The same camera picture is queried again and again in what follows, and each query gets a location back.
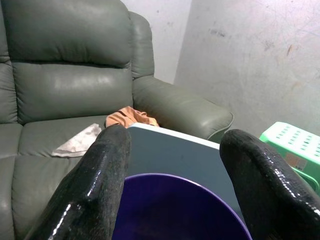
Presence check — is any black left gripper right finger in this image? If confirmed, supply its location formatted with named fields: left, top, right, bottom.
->
left=219, top=128, right=320, bottom=240

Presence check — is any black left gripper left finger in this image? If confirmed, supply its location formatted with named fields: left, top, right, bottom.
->
left=24, top=124, right=133, bottom=240

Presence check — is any purple plastic rubbish bin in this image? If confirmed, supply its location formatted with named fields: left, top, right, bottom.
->
left=112, top=172, right=253, bottom=240

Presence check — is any white crumpled cloth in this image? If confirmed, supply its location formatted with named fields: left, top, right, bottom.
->
left=51, top=123, right=103, bottom=158

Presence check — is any green plastic stool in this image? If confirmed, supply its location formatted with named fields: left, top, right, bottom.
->
left=259, top=121, right=320, bottom=195

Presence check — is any orange crumpled cloth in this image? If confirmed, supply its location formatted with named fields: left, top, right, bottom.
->
left=104, top=106, right=161, bottom=129

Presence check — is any grey-green leather sofa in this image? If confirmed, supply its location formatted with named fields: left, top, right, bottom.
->
left=0, top=0, right=235, bottom=240

